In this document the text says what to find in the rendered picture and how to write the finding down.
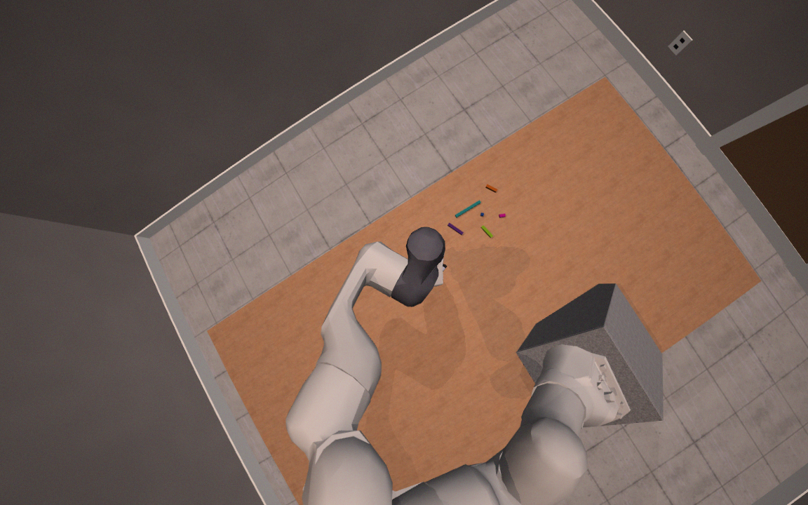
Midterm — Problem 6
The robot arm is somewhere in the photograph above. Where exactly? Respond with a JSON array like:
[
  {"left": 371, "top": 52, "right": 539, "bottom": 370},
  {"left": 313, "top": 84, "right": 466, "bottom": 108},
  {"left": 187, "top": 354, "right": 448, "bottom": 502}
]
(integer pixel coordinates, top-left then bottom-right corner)
[{"left": 285, "top": 227, "right": 631, "bottom": 505}]

